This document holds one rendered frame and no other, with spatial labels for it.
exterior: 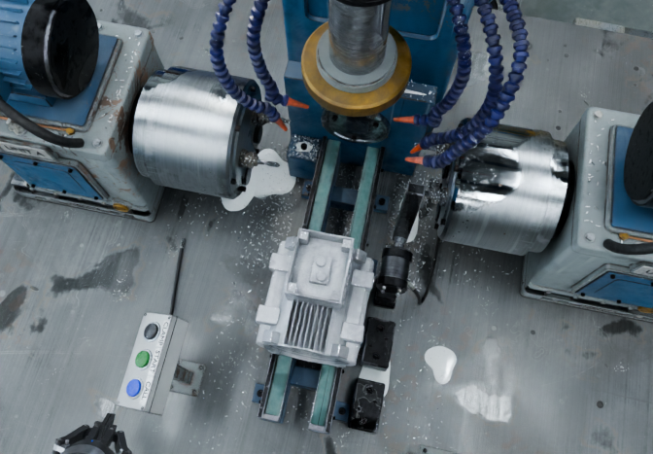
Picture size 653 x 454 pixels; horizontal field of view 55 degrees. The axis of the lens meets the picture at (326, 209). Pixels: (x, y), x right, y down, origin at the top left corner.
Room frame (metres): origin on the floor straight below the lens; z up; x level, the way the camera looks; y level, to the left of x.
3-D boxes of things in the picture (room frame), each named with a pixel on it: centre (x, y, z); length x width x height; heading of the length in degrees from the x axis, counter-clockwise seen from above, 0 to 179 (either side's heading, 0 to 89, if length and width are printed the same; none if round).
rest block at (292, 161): (0.64, 0.05, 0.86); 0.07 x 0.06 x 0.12; 77
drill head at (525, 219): (0.47, -0.37, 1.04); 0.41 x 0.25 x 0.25; 77
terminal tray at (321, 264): (0.30, 0.01, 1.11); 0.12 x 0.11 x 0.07; 168
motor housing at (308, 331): (0.26, 0.02, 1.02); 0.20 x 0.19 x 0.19; 168
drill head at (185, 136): (0.62, 0.30, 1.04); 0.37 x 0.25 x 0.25; 77
